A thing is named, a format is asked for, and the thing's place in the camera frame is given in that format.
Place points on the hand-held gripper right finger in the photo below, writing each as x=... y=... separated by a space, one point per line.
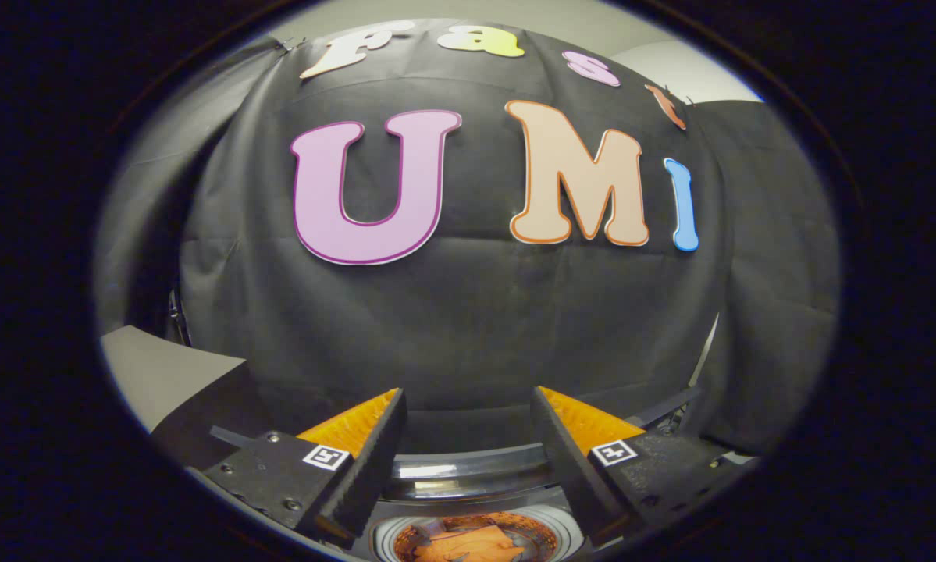
x=573 y=468

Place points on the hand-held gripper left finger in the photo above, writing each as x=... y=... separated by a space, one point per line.
x=366 y=468

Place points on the grey washing machine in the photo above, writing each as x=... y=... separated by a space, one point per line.
x=468 y=484

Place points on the orange garment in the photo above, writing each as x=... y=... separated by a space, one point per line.
x=468 y=542

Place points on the black backdrop cloth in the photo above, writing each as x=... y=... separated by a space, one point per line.
x=468 y=312

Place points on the white cabinet with dark top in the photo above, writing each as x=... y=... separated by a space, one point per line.
x=155 y=375

